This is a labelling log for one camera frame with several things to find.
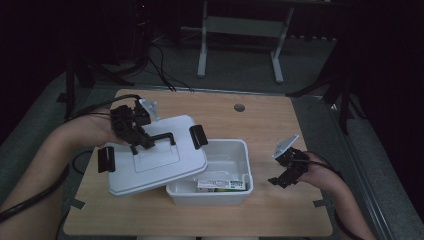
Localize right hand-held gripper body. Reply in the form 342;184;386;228
271;133;312;185

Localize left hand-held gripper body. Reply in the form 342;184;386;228
109;97;160;143

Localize white lid with black latches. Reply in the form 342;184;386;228
97;114;210;197

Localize white plastic storage box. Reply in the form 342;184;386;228
165;138;255;207

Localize green and white medicine box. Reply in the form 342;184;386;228
196;178;248;194

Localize person's right hand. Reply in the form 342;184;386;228
297;159;339;195

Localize person's left hand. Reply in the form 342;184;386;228
70;112;135;150

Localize grey tape piece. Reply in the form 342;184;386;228
67;197;87;211
312;198;333;209

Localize black tripod stand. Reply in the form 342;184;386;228
285;33;368;136
55;46;136;119

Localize grey metal stand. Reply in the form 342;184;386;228
196;0;296;85

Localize black floor cables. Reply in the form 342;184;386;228
145;42;195;93

